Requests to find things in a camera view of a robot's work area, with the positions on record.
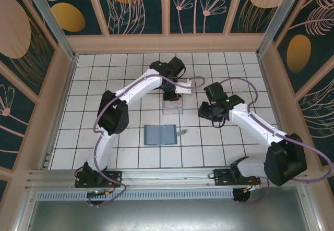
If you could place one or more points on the pale credit card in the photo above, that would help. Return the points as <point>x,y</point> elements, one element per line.
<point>178,104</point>

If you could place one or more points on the teal leather card holder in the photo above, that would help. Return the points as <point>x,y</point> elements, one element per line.
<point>159,134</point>

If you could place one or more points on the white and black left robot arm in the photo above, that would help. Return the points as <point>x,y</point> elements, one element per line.
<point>135,87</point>

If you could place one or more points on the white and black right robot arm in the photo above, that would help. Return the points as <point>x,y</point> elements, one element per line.
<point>255,126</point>

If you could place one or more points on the clear acrylic card stand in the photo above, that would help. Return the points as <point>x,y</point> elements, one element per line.
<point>172,111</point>

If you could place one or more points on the grey metal sheet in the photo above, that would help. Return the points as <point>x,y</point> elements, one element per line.
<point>167,215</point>

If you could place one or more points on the small circuit board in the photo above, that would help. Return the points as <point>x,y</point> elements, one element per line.
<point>97,193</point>

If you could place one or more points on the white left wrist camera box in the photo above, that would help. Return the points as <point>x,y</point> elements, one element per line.
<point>185,87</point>

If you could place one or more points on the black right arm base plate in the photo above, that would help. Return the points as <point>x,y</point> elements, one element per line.
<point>221,176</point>

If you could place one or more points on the aluminium profile rail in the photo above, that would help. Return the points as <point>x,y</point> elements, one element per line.
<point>167,175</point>

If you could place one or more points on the aluminium corner post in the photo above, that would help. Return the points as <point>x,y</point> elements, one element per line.
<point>279,19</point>
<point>55,25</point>

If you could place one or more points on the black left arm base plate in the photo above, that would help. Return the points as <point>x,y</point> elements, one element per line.
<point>114,176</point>

